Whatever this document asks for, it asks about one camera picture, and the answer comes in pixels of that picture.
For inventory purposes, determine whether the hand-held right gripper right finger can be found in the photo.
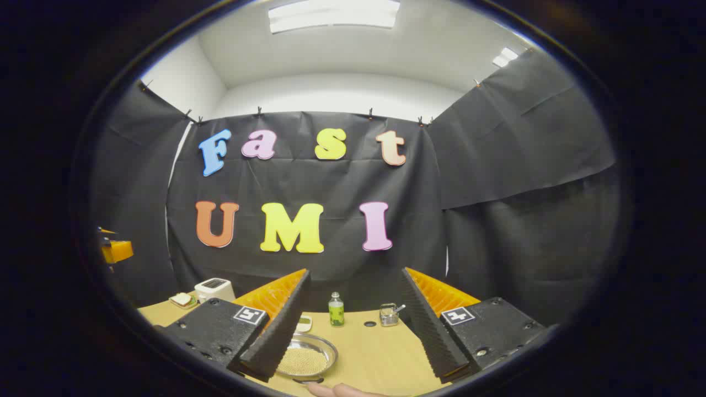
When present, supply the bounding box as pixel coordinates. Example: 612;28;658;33
399;267;548;385

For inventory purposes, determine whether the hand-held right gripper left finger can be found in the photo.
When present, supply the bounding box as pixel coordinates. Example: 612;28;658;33
161;269;312;383

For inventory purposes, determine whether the stainless steel pot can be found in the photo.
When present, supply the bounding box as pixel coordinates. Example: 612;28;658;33
276;332;338;385

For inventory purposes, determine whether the pile of soybeans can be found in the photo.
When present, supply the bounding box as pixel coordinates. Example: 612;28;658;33
279;347;330;375

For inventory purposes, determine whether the white toaster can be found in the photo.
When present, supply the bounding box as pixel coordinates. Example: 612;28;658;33
194;278;236;303

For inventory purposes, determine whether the large ceiling light panel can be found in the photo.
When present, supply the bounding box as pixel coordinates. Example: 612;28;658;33
268;0;401;35

